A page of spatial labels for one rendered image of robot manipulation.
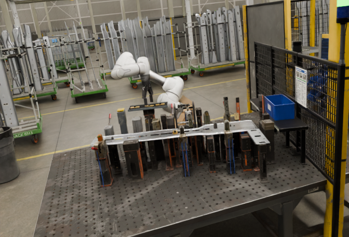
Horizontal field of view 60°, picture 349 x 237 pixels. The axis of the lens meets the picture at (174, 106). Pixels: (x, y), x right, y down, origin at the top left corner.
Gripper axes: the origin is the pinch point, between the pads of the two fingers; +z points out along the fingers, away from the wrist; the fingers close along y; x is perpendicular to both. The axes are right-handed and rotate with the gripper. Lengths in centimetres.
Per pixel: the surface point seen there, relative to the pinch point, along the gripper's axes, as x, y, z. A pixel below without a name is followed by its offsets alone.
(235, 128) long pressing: 82, 8, 20
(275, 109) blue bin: 112, -5, 8
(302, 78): 132, -6, -17
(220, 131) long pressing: 72, 17, 20
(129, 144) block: 10, 56, 18
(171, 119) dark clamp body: 25.4, 9.3, 13.8
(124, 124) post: -21.6, 13.6, 18.4
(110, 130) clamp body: -22.6, 34.2, 16.1
